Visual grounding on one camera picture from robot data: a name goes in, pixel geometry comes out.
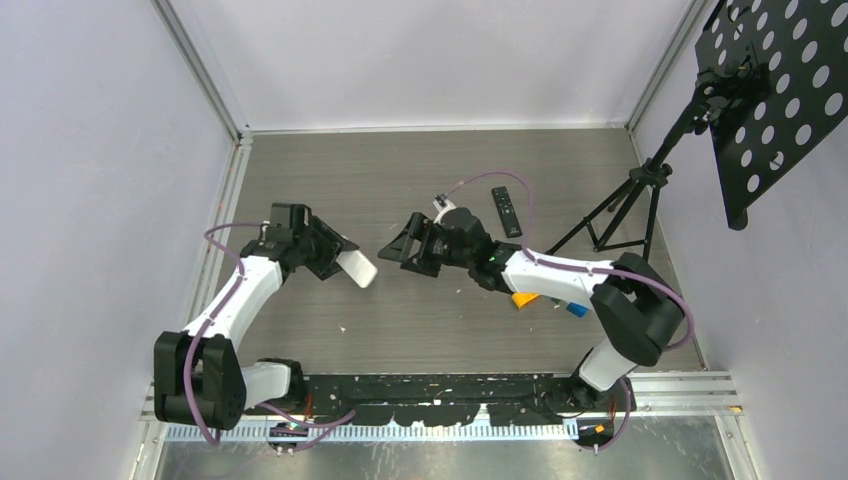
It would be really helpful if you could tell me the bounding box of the black remote control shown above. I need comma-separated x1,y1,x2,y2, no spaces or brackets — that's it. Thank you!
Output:
491,186,523,239

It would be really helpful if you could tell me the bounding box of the black tripod stand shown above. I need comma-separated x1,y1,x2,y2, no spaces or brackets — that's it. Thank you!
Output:
546,59,768,259

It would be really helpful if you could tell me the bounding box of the orange block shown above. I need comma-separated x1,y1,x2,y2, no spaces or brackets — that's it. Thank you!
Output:
511,292,539,310

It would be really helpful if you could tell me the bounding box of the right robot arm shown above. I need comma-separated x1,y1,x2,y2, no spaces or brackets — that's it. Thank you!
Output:
378,207,685,411

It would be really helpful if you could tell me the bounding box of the black perforated panel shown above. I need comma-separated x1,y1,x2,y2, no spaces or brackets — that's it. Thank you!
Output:
695,0,847,231

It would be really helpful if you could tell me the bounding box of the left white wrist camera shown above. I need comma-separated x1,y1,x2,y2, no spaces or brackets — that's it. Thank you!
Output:
259,221,271,242

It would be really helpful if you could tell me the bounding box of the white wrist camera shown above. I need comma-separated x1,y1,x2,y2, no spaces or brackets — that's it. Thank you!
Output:
433,194,457,225
259,221,271,242

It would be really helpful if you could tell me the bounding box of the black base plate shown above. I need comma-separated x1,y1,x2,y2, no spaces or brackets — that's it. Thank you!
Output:
241,372,637,446

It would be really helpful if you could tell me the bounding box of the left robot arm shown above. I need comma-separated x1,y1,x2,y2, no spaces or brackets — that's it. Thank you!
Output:
153,202,378,436

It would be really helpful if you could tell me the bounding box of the blue green striped block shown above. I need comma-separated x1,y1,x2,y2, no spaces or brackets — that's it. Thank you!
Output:
553,299,590,318

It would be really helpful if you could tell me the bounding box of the white remote control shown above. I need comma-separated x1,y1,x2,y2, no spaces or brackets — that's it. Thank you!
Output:
336,250,378,289

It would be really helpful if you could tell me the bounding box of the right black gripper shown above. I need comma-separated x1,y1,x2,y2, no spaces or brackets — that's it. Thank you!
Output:
380,211,474,278

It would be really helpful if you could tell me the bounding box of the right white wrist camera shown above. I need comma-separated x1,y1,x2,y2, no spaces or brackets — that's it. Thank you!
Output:
433,194,457,225

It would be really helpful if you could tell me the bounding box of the aluminium frame rail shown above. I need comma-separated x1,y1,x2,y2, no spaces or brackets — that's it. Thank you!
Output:
139,377,743,444

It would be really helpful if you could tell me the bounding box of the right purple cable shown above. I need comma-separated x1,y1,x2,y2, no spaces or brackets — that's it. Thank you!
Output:
445,171,697,454

